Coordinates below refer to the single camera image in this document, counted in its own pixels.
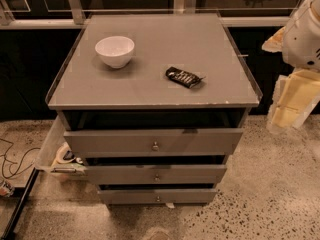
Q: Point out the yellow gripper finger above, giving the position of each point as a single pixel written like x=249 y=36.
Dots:
x=274 y=43
x=294 y=98

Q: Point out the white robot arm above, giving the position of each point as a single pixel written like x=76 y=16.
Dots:
x=299 y=42

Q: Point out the grey drawer cabinet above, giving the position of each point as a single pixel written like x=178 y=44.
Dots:
x=89 y=95

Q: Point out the grey top drawer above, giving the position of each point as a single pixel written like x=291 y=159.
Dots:
x=152 y=143

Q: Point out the black snack wrapper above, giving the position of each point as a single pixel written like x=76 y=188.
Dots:
x=182 y=77

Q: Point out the white ceramic bowl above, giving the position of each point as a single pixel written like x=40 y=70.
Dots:
x=115 y=51

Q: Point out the tape roll in bin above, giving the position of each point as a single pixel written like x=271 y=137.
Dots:
x=65 y=154

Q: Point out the clear plastic bin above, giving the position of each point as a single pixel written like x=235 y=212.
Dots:
x=50 y=156

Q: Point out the metal window railing frame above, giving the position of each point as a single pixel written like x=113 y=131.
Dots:
x=71 y=14

